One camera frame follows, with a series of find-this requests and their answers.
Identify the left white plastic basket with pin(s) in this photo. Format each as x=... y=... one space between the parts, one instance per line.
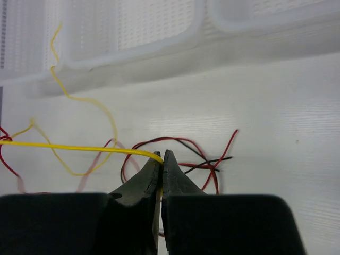
x=27 y=28

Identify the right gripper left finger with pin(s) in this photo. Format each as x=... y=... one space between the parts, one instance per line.
x=124 y=221

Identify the right white plastic basket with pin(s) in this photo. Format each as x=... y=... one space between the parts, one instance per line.
x=261 y=17

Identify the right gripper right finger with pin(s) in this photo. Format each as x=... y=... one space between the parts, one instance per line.
x=198 y=223

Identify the middle white plastic basket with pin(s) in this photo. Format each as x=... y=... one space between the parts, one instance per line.
x=98 y=33

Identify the white plastic basket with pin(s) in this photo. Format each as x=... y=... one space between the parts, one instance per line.
x=261 y=17
x=27 y=28
x=98 y=33

